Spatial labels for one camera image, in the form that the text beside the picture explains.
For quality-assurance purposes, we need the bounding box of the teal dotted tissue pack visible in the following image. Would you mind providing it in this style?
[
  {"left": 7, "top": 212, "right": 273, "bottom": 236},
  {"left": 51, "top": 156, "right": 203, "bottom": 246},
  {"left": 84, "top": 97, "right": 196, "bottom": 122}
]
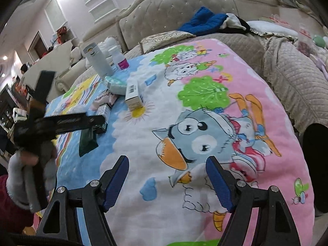
[{"left": 104, "top": 75, "right": 128, "bottom": 96}]

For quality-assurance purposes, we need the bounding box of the quilted beige sofa cover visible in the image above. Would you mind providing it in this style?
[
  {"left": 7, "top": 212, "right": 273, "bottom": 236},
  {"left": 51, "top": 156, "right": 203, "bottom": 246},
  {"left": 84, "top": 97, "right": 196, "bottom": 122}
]
[{"left": 263, "top": 36, "right": 328, "bottom": 134}]

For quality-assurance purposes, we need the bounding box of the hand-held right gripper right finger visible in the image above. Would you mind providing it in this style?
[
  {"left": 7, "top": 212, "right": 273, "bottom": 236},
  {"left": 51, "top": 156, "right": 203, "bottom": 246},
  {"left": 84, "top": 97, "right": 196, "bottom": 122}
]
[{"left": 205, "top": 155, "right": 300, "bottom": 246}]

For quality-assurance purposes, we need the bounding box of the small bottle magenta label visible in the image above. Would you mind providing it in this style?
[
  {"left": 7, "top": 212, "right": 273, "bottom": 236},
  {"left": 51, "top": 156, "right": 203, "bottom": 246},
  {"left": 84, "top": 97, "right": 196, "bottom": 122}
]
[{"left": 108, "top": 47, "right": 129, "bottom": 71}]

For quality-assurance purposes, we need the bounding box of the clear plastic bag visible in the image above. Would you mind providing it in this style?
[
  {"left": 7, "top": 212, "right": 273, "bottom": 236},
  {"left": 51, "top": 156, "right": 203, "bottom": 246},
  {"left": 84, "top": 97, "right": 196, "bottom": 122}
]
[{"left": 297, "top": 23, "right": 313, "bottom": 55}]

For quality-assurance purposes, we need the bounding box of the green box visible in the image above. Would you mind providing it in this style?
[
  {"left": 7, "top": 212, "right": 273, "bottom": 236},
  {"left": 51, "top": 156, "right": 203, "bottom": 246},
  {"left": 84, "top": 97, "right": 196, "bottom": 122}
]
[{"left": 78, "top": 128, "right": 99, "bottom": 158}]

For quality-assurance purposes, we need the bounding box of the grey and white box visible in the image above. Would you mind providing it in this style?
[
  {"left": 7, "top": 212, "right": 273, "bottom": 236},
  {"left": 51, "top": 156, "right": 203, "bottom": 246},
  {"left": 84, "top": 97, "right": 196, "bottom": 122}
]
[{"left": 96, "top": 103, "right": 112, "bottom": 117}]

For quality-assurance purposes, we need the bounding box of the white printed packet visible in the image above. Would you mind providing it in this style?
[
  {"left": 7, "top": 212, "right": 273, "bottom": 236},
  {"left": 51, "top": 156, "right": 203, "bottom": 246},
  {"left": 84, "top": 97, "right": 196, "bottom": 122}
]
[{"left": 92, "top": 89, "right": 119, "bottom": 108}]

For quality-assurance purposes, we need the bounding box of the person's left hand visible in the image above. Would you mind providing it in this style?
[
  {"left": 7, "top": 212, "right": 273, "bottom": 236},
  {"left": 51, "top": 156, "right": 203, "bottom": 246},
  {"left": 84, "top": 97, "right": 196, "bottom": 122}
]
[{"left": 7, "top": 140, "right": 58, "bottom": 212}]

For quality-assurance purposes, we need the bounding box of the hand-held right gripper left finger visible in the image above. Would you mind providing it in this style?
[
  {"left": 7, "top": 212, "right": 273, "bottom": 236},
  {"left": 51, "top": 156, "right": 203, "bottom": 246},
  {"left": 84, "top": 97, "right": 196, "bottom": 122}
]
[{"left": 36, "top": 155, "right": 130, "bottom": 246}]

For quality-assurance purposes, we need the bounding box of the black and white garment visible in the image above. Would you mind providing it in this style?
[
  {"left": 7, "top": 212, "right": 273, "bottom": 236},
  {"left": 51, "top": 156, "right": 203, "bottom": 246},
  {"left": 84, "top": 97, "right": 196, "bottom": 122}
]
[{"left": 220, "top": 12, "right": 251, "bottom": 32}]

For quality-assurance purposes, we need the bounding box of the beige embroidered cushion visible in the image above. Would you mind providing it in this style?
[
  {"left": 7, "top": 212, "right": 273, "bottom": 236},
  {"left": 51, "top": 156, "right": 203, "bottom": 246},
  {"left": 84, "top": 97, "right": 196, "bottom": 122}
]
[{"left": 139, "top": 30, "right": 196, "bottom": 54}]

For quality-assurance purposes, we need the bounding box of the grey thermos bottle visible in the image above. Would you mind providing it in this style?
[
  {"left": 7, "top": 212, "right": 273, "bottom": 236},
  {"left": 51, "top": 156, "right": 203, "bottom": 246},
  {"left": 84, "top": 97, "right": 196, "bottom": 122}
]
[{"left": 81, "top": 42, "right": 112, "bottom": 77}]

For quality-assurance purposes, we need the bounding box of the red bag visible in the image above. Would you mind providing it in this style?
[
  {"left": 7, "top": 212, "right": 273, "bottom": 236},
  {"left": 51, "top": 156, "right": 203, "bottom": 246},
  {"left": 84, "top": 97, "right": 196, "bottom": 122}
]
[{"left": 56, "top": 26, "right": 69, "bottom": 42}]

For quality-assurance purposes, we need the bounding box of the beige tufted sofa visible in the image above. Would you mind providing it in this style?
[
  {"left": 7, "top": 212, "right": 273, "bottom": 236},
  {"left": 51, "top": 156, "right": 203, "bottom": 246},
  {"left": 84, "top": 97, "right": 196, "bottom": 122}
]
[{"left": 55, "top": 0, "right": 328, "bottom": 134}]

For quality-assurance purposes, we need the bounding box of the brown wooden door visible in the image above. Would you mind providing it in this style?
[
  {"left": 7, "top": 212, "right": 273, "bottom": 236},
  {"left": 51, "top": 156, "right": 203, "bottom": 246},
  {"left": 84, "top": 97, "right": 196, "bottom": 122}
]
[{"left": 28, "top": 30, "right": 48, "bottom": 57}]

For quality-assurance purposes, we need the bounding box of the white pillow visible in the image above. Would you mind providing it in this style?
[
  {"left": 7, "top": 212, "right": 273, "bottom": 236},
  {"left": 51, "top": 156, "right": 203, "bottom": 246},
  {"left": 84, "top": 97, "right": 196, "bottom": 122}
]
[{"left": 247, "top": 20, "right": 299, "bottom": 37}]

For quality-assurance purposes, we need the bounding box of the white plush toy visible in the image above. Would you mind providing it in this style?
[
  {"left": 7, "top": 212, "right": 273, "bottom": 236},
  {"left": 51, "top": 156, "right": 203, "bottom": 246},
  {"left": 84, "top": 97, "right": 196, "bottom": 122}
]
[{"left": 70, "top": 47, "right": 83, "bottom": 65}]

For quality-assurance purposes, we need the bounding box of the white box with barcode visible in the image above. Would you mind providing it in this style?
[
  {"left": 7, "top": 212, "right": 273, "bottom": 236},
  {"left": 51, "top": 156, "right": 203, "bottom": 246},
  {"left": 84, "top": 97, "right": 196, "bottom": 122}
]
[{"left": 124, "top": 79, "right": 144, "bottom": 110}]

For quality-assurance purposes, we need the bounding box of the cartoon printed blanket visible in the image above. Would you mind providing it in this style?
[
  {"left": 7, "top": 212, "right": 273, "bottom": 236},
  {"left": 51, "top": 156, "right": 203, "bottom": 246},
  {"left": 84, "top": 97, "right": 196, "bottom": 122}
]
[{"left": 36, "top": 38, "right": 316, "bottom": 246}]

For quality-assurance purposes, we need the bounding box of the blue jacket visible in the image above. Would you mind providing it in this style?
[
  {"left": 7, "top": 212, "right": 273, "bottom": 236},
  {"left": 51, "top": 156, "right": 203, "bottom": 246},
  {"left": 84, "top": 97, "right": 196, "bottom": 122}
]
[{"left": 178, "top": 6, "right": 229, "bottom": 36}]

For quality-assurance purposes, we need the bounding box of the lilac plush toy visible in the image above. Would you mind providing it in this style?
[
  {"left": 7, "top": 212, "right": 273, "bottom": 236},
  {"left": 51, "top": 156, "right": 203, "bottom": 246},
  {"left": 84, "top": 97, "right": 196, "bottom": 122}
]
[{"left": 311, "top": 56, "right": 328, "bottom": 73}]

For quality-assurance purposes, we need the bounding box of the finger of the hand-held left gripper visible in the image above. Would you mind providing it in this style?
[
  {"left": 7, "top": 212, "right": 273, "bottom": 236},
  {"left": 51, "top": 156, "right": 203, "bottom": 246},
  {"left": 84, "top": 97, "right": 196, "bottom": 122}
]
[
  {"left": 29, "top": 70, "right": 56, "bottom": 120},
  {"left": 55, "top": 112, "right": 106, "bottom": 135}
]

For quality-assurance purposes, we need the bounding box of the small dark box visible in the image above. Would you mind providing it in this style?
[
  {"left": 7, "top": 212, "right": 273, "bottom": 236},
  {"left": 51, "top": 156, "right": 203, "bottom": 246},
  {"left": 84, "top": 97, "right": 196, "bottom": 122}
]
[{"left": 93, "top": 121, "right": 108, "bottom": 134}]

